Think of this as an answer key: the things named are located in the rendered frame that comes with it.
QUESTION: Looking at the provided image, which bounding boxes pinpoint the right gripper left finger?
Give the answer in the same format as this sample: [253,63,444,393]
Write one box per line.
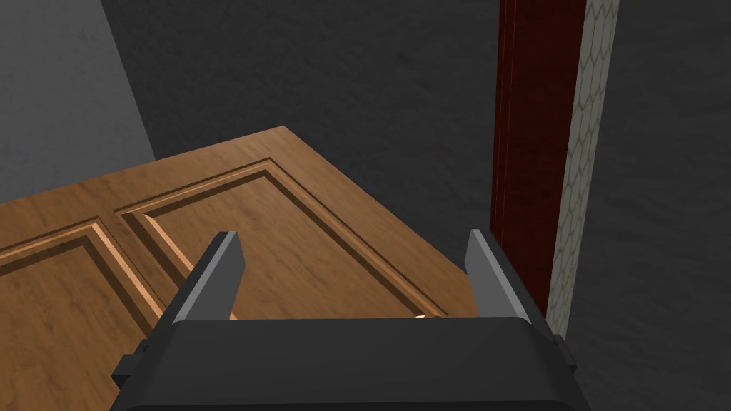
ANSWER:
[161,230,247,326]

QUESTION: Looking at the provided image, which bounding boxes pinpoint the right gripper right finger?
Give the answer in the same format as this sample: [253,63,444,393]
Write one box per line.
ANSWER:
[464,228,549,326]

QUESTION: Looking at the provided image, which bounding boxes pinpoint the brown panelled wooden door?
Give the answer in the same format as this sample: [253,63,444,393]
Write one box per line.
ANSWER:
[0,125,480,411]

